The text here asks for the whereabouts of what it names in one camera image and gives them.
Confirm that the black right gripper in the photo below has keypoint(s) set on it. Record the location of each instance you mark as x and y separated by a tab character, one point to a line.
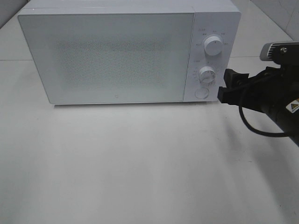
274	92

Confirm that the white timer knob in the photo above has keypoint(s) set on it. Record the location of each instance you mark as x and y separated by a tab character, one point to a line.
207	75

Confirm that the white microwave door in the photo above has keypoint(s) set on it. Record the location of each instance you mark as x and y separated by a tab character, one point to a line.
110	58

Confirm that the round door release button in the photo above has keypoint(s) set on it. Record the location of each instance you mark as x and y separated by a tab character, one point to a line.
201	93

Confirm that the white upper power knob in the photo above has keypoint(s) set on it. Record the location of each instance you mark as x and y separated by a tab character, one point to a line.
213	45

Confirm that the white microwave oven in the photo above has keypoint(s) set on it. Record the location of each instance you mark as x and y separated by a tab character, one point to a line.
211	17

